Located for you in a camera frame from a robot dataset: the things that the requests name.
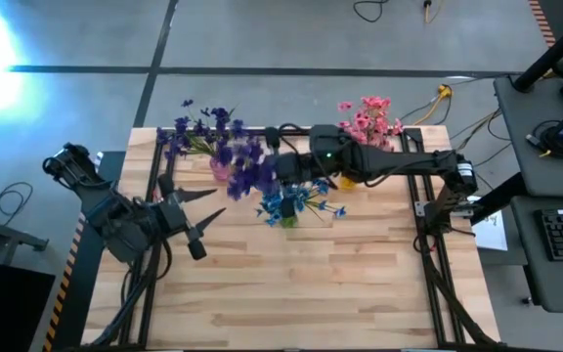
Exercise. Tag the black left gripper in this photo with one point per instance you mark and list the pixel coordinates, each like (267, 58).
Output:
(174, 217)

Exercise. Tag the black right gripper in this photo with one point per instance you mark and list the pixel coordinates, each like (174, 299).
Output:
(306, 167)

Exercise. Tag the purple glass vase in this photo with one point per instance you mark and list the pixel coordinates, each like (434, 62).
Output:
(219, 171)

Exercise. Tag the pink artificial flower bunch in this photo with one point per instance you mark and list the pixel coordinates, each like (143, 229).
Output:
(359, 134)
(374, 102)
(384, 128)

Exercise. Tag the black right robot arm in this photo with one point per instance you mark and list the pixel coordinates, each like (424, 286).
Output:
(408, 166)

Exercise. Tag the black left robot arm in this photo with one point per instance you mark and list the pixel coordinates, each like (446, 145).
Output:
(115, 220)

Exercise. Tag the green glass vase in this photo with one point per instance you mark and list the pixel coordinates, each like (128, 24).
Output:
(289, 222)

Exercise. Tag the amber glass vase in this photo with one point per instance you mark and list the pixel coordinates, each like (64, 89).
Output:
(347, 184)

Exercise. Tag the striped-edge black floor mat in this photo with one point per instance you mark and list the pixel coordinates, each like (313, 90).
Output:
(83, 274)
(562, 12)

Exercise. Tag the black floor cabinet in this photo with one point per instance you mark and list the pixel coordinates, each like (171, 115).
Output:
(8, 308)

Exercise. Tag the white paper sheet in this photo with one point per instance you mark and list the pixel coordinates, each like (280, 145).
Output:
(491, 237)

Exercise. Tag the grey office desk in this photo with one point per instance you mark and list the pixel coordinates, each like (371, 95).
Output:
(531, 146)

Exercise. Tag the black stand pole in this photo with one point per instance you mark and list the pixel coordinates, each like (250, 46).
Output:
(550, 54)

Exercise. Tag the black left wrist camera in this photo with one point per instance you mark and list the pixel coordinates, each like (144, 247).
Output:
(130, 242)

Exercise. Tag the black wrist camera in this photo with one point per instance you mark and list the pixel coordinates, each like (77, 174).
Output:
(328, 138)
(130, 242)

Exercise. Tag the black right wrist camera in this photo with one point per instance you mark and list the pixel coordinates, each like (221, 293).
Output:
(328, 138)

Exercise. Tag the black aluminium table frame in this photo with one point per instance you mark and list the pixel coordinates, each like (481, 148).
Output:
(242, 337)

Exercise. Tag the silver bracket plate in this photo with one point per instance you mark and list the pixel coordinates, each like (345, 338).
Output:
(421, 208)

